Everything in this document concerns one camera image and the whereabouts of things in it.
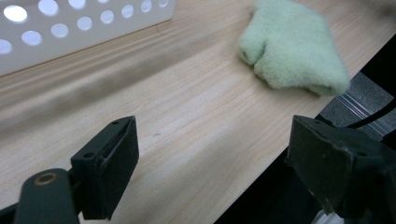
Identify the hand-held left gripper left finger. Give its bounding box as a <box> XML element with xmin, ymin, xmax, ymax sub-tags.
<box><xmin>70</xmin><ymin>115</ymin><xmax>140</xmax><ymax>221</ymax></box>

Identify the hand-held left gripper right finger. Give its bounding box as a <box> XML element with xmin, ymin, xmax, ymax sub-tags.
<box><xmin>286</xmin><ymin>115</ymin><xmax>396</xmax><ymax>219</ymax></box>

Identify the green fluffy sock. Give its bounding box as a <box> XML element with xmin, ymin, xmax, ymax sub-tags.
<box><xmin>238</xmin><ymin>0</ymin><xmax>351</xmax><ymax>97</ymax></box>

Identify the white perforated plastic basket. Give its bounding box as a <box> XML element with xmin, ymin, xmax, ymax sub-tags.
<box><xmin>0</xmin><ymin>0</ymin><xmax>177</xmax><ymax>77</ymax></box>

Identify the aluminium floor rail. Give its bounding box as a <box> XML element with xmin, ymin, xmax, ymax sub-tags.
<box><xmin>335</xmin><ymin>91</ymin><xmax>396</xmax><ymax>138</ymax></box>

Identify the black cable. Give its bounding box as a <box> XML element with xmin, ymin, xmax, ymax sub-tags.
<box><xmin>345</xmin><ymin>98</ymin><xmax>396</xmax><ymax>130</ymax></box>

